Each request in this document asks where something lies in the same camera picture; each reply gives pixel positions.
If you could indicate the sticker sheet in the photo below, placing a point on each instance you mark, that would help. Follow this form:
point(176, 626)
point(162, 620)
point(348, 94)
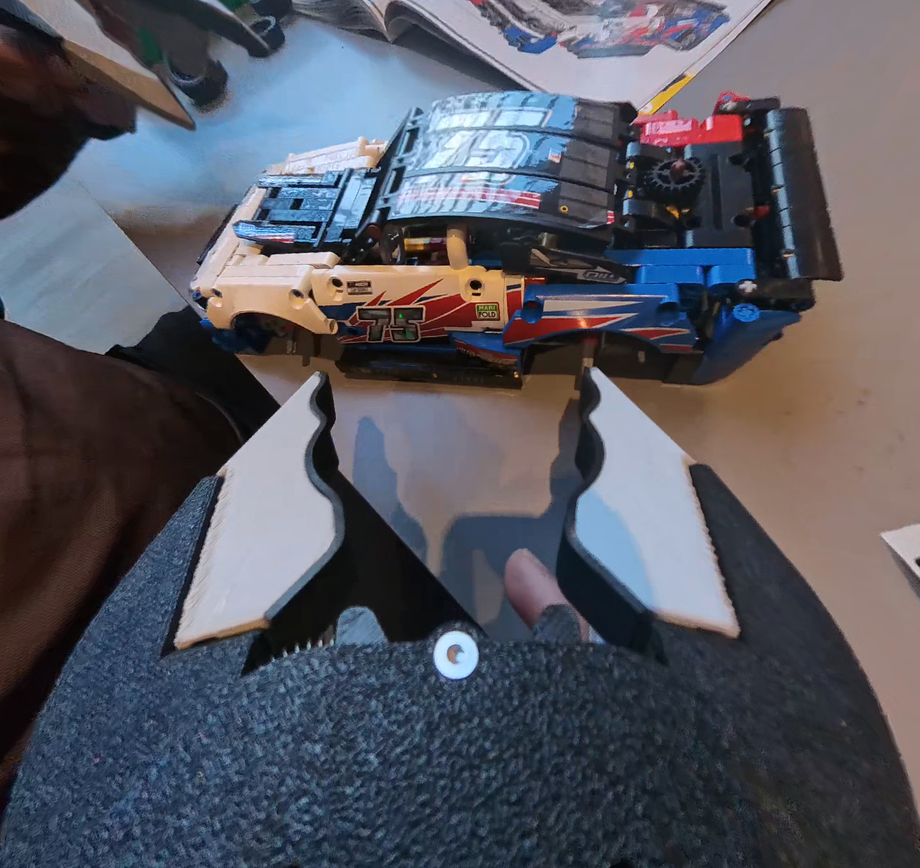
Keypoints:
point(904, 552)

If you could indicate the toy brick race car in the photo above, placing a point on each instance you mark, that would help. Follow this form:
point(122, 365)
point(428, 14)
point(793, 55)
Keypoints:
point(503, 236)

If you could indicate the grey desk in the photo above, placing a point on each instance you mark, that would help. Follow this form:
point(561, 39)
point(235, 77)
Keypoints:
point(790, 415)

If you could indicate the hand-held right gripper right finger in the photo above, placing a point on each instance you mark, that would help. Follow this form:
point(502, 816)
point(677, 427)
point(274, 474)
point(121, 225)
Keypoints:
point(654, 523)

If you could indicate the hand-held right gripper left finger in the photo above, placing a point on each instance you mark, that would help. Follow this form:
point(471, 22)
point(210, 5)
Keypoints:
point(266, 523)

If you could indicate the black treaded toy tire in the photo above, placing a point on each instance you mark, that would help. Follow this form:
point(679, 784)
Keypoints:
point(205, 85)

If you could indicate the person's right hand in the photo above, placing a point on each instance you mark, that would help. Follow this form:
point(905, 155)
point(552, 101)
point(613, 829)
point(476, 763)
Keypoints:
point(535, 588)

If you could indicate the person's left forearm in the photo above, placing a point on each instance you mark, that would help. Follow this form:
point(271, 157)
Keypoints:
point(43, 128)

